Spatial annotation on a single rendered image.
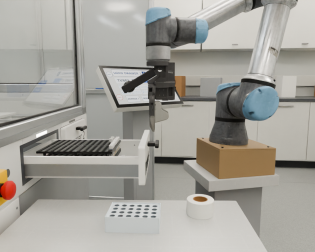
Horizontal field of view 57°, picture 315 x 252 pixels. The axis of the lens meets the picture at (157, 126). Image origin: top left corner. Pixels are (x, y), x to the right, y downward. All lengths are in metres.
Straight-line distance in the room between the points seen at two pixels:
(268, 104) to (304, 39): 3.44
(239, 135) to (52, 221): 0.71
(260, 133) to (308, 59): 1.44
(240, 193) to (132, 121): 0.91
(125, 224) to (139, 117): 1.22
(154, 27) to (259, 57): 0.37
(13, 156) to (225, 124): 0.72
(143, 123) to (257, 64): 1.01
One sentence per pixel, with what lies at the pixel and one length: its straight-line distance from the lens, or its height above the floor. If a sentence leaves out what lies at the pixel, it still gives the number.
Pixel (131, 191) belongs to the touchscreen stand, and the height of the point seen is 0.39.
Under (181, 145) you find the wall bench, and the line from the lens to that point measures 3.90.
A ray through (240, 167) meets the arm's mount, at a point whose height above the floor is 0.80.
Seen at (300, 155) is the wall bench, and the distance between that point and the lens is 4.15.
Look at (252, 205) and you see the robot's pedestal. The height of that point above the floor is 0.63.
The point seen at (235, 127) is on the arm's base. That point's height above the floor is 0.93.
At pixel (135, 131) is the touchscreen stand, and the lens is 1.84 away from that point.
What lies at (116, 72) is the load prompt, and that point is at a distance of 1.81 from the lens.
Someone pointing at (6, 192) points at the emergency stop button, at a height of 0.88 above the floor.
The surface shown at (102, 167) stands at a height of 0.86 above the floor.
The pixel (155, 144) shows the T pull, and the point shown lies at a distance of 0.89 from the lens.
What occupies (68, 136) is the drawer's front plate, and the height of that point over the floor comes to 0.89.
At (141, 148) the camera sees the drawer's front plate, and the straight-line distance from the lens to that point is 0.79.
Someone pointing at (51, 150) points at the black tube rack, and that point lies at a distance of 0.91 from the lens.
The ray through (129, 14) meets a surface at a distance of 2.65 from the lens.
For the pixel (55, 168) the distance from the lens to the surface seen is 0.87.
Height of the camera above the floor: 1.10
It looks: 9 degrees down
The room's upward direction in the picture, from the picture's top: straight up
